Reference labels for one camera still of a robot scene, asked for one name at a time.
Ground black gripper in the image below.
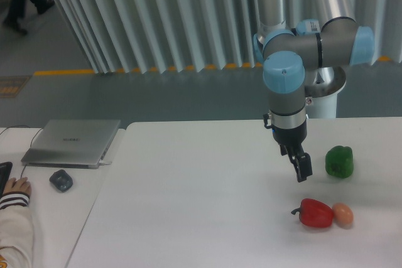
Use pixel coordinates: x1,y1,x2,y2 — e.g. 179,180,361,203
263,114,312,183

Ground white sleeved forearm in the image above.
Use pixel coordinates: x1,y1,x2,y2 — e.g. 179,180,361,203
1,192,34,267

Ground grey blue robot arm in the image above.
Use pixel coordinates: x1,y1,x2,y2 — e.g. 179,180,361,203
253,0,374,182

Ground person's hand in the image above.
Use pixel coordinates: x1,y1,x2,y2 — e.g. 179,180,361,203
1,177,31,209

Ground green bell pepper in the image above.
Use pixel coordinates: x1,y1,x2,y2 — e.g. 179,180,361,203
325,146,354,179

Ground red bell pepper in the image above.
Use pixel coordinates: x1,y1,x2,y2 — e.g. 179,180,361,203
291,198,334,228

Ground brown egg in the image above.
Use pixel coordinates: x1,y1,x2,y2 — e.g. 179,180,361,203
332,203,354,227

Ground silver closed laptop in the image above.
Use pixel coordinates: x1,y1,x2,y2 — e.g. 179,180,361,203
21,119,121,169

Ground black computer mouse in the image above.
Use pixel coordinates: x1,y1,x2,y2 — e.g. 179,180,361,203
49,169,73,193

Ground black keyboard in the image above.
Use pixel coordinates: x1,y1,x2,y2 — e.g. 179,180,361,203
0,162,13,196

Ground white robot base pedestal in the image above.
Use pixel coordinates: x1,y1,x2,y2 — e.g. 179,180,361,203
305,67,346,119

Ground black mouse cable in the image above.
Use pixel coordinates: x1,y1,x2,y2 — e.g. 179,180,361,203
0,124,43,181

